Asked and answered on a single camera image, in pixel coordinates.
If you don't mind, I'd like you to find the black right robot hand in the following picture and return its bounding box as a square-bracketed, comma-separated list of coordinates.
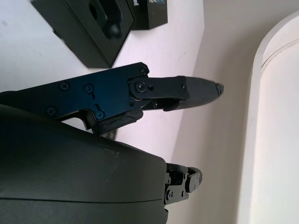
[0, 62, 225, 224]

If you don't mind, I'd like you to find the black RealSense box lid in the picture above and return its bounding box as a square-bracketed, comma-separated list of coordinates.
[126, 0, 169, 30]

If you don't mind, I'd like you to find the white rounded furniture piece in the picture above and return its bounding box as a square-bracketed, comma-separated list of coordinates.
[240, 10, 299, 224]

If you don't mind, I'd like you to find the black camera box base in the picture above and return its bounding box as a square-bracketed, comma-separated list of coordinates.
[31, 0, 136, 69]

